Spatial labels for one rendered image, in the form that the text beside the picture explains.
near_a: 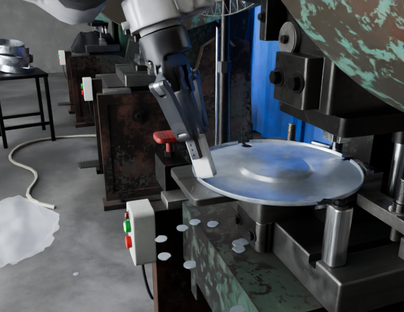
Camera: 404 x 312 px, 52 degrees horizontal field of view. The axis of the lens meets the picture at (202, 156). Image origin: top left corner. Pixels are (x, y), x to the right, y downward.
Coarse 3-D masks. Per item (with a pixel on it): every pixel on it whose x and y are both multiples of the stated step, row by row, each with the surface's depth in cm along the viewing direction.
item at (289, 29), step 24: (288, 24) 69; (288, 48) 70; (312, 48) 65; (288, 72) 67; (312, 72) 63; (336, 72) 61; (288, 96) 68; (312, 96) 64; (336, 96) 63; (360, 96) 64
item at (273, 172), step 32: (224, 160) 76; (256, 160) 74; (288, 160) 74; (320, 160) 76; (352, 160) 74; (224, 192) 62; (256, 192) 63; (288, 192) 63; (320, 192) 63; (352, 192) 62
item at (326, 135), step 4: (324, 132) 75; (328, 132) 73; (324, 136) 75; (328, 136) 74; (332, 136) 73; (336, 136) 73; (328, 140) 74; (332, 140) 73; (336, 140) 73; (340, 140) 72; (344, 140) 72; (348, 140) 73
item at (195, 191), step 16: (176, 176) 69; (192, 176) 69; (192, 192) 64; (208, 192) 64; (240, 208) 76; (256, 208) 69; (272, 208) 69; (288, 208) 70; (240, 224) 76; (256, 224) 70; (272, 224) 70; (256, 240) 71
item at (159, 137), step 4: (156, 132) 100; (160, 132) 99; (164, 132) 100; (168, 132) 100; (172, 132) 99; (156, 136) 97; (160, 136) 96; (164, 136) 97; (168, 136) 97; (172, 136) 97; (156, 140) 97; (160, 140) 96; (164, 140) 96; (168, 140) 96; (172, 140) 97; (176, 140) 97; (168, 144) 99; (172, 144) 100; (168, 148) 100; (172, 148) 100
